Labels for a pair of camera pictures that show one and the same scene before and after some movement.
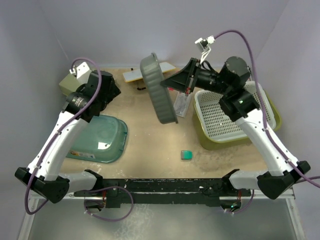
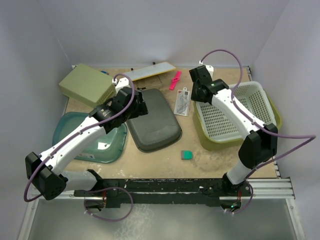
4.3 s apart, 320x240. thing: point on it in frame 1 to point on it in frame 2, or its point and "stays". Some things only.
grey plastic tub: x=160 y=96 to x=157 y=128
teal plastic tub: x=103 y=139 stays
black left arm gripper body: x=113 y=92 to x=138 y=110
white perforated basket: x=213 y=122 stays
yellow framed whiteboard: x=136 y=74 stays
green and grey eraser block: x=186 y=155 stays
